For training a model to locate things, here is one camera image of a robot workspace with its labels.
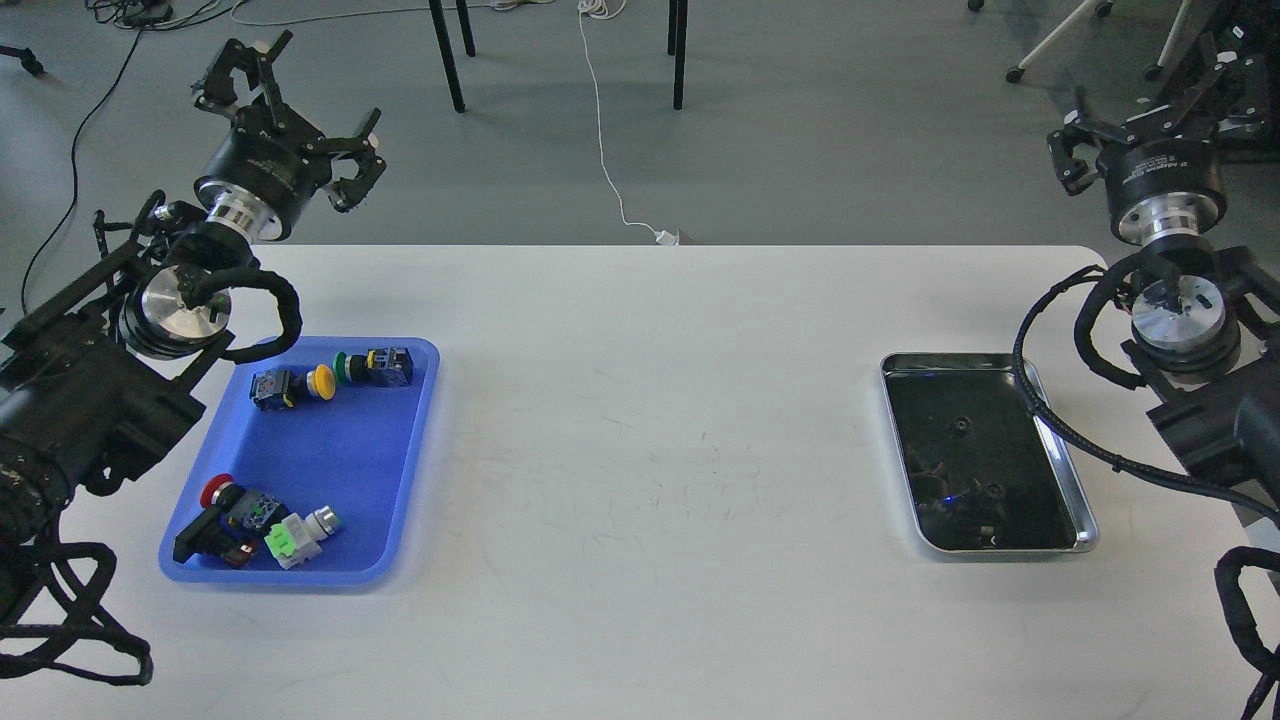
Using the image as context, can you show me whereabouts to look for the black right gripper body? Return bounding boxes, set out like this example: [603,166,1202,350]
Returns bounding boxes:
[1094,136,1228,246]

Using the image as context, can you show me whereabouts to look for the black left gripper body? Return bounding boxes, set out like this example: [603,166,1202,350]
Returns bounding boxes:
[193,106,332,241]

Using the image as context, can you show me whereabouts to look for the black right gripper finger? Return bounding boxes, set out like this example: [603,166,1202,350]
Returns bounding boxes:
[1140,35,1271,141]
[1047,88,1137,197]

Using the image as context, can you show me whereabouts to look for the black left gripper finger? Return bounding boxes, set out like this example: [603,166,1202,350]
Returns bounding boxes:
[300,108,387,213]
[193,29,293,136]

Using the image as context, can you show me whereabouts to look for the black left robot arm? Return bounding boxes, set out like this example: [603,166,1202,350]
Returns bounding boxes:
[1,31,387,685]

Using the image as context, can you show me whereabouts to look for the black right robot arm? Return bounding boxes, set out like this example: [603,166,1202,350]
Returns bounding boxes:
[1012,33,1279,524]

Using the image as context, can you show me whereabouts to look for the black equipment rack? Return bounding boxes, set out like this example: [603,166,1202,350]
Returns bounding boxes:
[1158,1,1279,164]

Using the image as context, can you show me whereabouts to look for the white chair base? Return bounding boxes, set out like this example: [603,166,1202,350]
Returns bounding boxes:
[965,1,1203,88]

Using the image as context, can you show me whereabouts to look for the blue plastic tray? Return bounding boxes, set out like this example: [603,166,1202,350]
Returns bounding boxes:
[157,336,440,587]

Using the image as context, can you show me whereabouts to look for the metal tray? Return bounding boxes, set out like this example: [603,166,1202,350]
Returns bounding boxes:
[879,352,1100,561]

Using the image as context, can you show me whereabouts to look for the red emergency stop button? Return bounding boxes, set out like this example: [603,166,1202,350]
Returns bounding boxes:
[198,473,291,538]

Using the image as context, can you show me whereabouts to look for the black table legs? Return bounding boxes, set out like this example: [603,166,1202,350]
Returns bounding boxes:
[428,0,691,113]

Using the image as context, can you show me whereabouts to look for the black cable on floor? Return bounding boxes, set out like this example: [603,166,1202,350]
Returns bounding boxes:
[20,0,230,311]

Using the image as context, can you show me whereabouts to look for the green push button switch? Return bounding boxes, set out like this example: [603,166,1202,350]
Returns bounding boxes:
[330,346,413,388]

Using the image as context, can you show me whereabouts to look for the yellow push button switch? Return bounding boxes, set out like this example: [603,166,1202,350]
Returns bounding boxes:
[248,364,337,411]

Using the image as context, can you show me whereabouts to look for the white cable on floor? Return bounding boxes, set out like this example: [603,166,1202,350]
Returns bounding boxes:
[577,0,681,247]

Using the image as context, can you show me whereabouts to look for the white green button switch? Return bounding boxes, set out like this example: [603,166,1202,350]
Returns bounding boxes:
[264,506,343,570]

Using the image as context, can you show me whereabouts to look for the black red switch block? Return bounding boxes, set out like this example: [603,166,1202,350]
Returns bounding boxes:
[172,507,259,569]

